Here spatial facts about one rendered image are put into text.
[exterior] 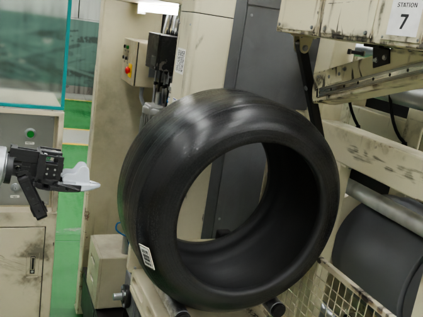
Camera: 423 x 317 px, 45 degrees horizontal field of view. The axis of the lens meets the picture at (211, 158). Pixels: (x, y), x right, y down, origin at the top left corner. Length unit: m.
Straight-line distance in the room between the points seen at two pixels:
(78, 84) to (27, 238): 8.50
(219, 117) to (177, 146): 0.12
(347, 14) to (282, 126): 0.31
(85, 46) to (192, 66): 8.80
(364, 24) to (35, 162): 0.80
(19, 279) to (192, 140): 1.08
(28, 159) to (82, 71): 9.16
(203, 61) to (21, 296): 1.11
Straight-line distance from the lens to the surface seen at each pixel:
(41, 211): 1.22
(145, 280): 1.57
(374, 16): 1.23
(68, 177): 1.19
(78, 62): 10.29
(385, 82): 1.37
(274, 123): 1.21
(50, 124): 1.88
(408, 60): 1.33
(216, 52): 1.53
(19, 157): 1.18
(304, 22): 1.46
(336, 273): 1.53
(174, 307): 1.36
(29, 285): 2.04
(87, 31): 10.26
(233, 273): 1.56
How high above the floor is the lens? 1.62
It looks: 14 degrees down
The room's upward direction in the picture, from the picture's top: 9 degrees clockwise
